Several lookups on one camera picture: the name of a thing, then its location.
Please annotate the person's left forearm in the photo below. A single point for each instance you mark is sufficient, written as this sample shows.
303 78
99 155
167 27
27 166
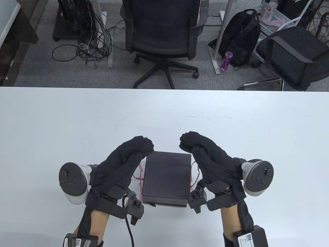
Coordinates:
99 221

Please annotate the black right forearm pack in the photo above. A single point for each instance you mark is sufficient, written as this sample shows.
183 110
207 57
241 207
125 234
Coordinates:
252 238

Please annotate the grey hand controller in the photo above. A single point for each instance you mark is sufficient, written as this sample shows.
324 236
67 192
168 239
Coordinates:
259 177
72 180

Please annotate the person's right hand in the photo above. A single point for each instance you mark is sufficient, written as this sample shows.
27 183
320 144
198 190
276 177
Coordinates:
216 164

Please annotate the black gift box base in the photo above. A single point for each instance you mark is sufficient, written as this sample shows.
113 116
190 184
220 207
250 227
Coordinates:
167 175

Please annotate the clear small bottle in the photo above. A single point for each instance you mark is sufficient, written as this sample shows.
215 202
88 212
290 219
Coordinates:
271 12

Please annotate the white metal desk leg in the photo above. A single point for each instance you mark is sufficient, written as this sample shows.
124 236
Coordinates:
110 61
216 67

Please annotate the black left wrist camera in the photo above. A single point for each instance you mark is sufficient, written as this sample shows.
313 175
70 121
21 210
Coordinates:
136 208

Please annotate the person's right forearm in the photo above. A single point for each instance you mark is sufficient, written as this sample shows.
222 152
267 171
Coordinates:
230 218

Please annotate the black backpack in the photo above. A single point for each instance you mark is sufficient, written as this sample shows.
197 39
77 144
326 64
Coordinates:
239 33

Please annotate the grey left hand controller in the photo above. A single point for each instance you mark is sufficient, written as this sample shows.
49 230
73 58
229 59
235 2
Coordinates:
72 180

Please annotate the black left forearm pack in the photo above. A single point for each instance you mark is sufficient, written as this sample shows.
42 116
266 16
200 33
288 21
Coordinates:
82 240

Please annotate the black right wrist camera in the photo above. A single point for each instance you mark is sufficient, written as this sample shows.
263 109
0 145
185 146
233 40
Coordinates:
196 199

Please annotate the black chair with grey armrest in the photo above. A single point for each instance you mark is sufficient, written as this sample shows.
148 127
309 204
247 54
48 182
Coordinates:
295 51

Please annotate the white power strip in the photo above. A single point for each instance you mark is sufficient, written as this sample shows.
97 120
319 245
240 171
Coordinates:
103 18

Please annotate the black mesh office chair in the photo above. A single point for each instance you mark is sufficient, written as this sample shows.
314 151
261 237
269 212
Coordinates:
162 25

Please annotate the white frame storage rack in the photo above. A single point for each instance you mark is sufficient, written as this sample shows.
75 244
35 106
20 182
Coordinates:
290 23

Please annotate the person's left hand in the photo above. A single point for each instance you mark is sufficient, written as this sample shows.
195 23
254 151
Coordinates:
115 169

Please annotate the grey right hand controller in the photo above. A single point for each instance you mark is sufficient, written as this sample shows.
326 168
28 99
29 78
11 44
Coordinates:
259 177

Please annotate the white desk with dark side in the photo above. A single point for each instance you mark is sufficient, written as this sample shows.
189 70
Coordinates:
7 20

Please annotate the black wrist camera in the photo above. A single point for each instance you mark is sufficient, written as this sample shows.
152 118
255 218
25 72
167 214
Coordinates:
196 199
136 208

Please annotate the purple water bottle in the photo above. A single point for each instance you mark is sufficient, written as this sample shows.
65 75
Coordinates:
226 61

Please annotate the pink cloth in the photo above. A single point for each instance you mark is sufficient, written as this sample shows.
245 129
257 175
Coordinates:
273 22

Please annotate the black computer tower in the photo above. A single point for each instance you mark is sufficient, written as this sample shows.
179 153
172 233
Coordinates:
69 15

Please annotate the pink ribbon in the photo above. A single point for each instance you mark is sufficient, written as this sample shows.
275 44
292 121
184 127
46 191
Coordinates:
141 168

